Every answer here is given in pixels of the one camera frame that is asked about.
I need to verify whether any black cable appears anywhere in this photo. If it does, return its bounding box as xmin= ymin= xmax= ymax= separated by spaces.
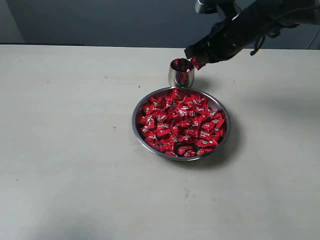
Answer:
xmin=249 ymin=23 xmax=300 ymax=56

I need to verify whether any round steel bowl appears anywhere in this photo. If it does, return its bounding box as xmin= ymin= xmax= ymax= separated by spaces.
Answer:
xmin=131 ymin=86 xmax=232 ymax=162

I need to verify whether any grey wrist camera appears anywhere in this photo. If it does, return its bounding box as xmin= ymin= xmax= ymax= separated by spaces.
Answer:
xmin=194 ymin=0 xmax=242 ymax=20

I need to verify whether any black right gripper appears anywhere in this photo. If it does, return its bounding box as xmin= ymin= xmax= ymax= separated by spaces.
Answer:
xmin=184 ymin=14 xmax=263 ymax=67

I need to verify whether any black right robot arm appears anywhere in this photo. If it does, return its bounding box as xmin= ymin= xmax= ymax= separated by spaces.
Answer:
xmin=184 ymin=0 xmax=320 ymax=69

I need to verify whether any stainless steel cup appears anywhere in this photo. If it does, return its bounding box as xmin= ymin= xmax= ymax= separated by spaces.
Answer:
xmin=168 ymin=58 xmax=195 ymax=88

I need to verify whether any pile of red wrapped candies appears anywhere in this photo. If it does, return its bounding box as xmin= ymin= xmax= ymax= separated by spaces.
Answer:
xmin=136 ymin=88 xmax=228 ymax=158

